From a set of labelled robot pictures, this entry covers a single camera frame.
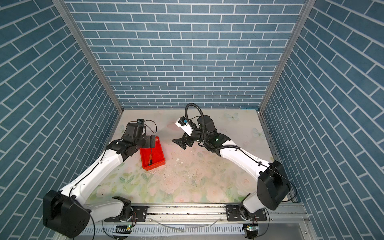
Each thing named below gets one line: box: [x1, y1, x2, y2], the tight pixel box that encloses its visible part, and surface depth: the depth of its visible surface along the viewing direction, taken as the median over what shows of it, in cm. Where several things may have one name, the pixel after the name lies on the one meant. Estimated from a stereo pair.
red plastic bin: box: [139, 136, 166, 171], surface depth 90 cm
